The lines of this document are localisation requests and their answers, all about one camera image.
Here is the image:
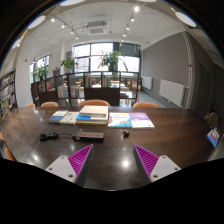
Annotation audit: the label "yellow-edged book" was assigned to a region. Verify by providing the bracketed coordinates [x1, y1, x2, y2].
[74, 120, 108, 126]

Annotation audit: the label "small white radiator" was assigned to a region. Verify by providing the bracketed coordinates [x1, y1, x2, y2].
[141, 75, 153, 91]

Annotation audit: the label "orange chairs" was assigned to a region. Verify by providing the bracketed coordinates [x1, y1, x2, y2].
[0, 98, 162, 163]

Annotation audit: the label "colourful illustrated book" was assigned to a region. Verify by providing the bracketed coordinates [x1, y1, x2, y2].
[107, 112, 134, 129]

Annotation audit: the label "large multi-pane window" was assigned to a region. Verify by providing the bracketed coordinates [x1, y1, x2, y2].
[72, 42, 141, 74]

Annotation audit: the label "blue-covered thick book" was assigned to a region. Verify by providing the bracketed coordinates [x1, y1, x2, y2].
[75, 113, 108, 124]

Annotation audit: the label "black power strip cable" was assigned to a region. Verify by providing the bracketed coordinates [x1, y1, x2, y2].
[38, 131, 78, 142]

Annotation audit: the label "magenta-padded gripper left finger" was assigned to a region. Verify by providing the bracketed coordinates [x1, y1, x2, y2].
[44, 143, 95, 188]

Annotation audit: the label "thick beige book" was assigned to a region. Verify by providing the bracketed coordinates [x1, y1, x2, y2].
[79, 104, 110, 122]

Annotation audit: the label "medium potted plant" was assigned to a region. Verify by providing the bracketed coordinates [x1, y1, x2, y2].
[59, 57, 78, 74]

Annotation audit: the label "white flat book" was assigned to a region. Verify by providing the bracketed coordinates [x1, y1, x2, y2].
[58, 111, 81, 126]

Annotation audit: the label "small potted plant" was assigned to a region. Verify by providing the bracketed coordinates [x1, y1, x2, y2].
[32, 65, 50, 81]

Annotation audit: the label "dark blue book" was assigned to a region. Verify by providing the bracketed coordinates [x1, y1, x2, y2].
[47, 109, 70, 124]

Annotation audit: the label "purple and white book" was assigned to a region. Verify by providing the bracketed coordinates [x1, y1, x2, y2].
[128, 112, 156, 130]

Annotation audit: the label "ceiling air conditioner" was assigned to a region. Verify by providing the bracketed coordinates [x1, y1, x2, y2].
[84, 20, 109, 36]

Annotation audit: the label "dark wooden shelf unit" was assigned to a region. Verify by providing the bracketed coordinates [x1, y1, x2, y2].
[30, 70, 141, 108]

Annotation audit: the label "blue and white book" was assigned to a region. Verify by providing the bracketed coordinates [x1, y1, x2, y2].
[206, 127, 222, 148]

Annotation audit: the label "narrow side window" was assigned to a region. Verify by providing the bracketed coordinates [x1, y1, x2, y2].
[28, 54, 51, 84]

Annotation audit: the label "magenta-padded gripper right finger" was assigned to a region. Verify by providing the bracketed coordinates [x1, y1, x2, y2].
[132, 143, 182, 185]

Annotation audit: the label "large potted plant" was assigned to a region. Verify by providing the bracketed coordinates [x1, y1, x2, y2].
[97, 49, 123, 72]

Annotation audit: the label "dark power strip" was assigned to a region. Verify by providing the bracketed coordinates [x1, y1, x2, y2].
[75, 131, 105, 142]

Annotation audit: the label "wall bookshelf unit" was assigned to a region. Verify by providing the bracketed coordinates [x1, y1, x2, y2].
[0, 69, 18, 116]

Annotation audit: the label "round white pendant lamps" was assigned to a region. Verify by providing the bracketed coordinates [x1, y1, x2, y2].
[13, 0, 198, 48]

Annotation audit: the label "ceiling spot lights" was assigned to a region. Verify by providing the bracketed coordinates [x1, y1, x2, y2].
[49, 5, 141, 43]

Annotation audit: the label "large white radiator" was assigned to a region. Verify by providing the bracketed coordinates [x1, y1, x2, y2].
[158, 78, 187, 108]

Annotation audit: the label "white wall pipe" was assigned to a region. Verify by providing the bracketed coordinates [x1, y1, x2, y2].
[184, 31, 196, 109]

